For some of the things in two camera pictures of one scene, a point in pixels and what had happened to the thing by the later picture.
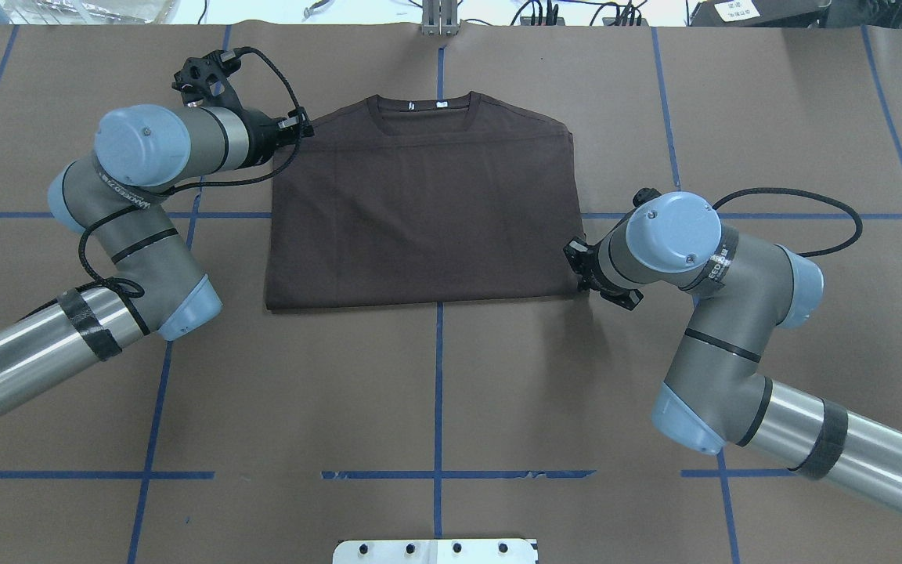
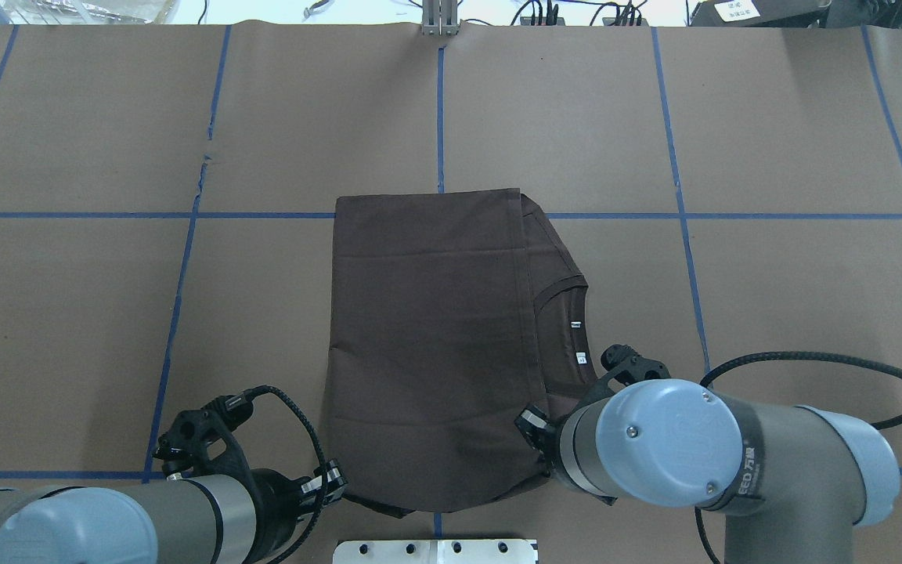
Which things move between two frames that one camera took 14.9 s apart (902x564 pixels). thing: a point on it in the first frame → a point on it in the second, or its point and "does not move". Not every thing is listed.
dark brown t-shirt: x=423 y=197 → x=451 y=312
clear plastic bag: x=90 y=12 does not move
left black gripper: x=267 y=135 → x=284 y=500
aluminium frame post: x=440 y=18 does not move
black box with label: x=759 y=13 does not move
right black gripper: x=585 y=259 → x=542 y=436
